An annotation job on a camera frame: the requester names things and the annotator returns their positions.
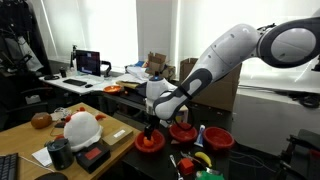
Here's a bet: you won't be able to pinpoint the black computer monitor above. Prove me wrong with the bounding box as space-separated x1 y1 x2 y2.
75 49 102 78

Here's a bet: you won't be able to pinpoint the white stuffed chicken toy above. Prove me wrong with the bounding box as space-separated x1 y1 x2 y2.
54 105 108 153

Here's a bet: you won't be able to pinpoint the black keyboard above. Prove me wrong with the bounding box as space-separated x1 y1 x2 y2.
0 152 20 180
62 78 88 87

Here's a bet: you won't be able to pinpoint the orange bowl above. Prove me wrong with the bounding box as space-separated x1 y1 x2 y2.
102 84 124 95

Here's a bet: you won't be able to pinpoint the clear plastic container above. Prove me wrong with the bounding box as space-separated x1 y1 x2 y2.
53 107 70 121

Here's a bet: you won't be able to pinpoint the black device with red panel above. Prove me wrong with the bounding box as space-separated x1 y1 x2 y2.
75 142 112 174

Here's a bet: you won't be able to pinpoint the light wooden desk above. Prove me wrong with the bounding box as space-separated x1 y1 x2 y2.
0 102 141 180

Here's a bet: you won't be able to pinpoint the large cardboard box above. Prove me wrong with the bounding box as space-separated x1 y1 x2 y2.
179 57 243 113

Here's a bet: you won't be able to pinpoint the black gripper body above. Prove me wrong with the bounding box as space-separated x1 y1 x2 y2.
143 114 161 133

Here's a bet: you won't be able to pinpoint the white paper pile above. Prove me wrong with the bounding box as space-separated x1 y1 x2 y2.
124 65 151 84

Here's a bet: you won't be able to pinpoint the white paper sheet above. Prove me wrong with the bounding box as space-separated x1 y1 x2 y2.
31 146 54 168

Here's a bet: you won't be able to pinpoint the brown football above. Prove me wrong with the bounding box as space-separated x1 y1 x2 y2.
30 111 54 130

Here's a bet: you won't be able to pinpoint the black oval pouch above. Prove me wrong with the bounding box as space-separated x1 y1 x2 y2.
34 171 69 180

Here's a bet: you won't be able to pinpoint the flat small cardboard box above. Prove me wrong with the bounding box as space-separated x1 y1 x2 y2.
100 125 134 148

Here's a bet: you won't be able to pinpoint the black cylindrical cup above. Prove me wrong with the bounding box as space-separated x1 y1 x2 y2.
46 137 75 171

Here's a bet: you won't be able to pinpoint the small open cardboard box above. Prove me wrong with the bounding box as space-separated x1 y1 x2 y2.
145 51 168 76

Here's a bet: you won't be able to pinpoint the large red bowl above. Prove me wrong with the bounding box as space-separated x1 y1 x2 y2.
202 126 236 151

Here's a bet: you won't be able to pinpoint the green plastic toy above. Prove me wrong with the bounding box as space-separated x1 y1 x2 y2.
194 169 226 180

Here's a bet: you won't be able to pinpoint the medium red bowl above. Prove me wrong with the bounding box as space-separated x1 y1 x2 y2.
168 122 199 144

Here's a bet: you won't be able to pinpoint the black office chair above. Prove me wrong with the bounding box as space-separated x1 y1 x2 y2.
0 74 51 132

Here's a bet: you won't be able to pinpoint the white office desk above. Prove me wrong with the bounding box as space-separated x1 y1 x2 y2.
39 71 148 97

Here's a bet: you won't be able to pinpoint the orange ball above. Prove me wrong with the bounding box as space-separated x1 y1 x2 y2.
143 136 155 148

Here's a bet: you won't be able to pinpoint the white plastic fork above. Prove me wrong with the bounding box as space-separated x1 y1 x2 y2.
168 153 184 180

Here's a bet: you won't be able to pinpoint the black hanging clothes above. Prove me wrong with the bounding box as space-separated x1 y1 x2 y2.
0 0 51 76

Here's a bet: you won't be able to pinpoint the white blue toothpaste tube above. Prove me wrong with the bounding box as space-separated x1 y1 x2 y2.
194 124 206 148

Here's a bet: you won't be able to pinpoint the red cube block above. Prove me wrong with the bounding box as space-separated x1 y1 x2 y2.
178 157 195 177

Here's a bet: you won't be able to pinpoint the small ruffled red bowl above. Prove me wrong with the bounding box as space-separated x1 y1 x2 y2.
134 129 167 154

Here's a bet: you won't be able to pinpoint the yellow toy banana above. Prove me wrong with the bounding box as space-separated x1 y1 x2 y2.
194 151 213 168

